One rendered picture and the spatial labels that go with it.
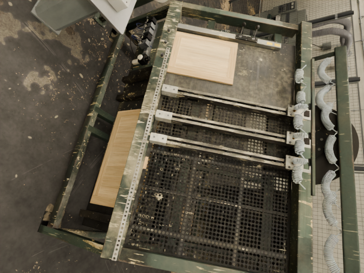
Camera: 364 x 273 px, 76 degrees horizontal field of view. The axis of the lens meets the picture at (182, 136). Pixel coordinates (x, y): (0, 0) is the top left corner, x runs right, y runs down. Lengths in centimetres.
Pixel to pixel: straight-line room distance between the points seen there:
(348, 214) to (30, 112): 261
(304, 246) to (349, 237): 51
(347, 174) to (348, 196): 17
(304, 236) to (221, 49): 159
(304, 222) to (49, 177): 201
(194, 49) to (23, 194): 183
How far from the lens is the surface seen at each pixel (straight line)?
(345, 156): 237
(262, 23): 252
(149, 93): 189
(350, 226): 226
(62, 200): 220
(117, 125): 233
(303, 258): 183
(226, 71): 210
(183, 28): 230
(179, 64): 208
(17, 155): 220
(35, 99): 227
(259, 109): 194
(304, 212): 184
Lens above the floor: 202
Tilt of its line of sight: 32 degrees down
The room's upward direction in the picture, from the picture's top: 88 degrees clockwise
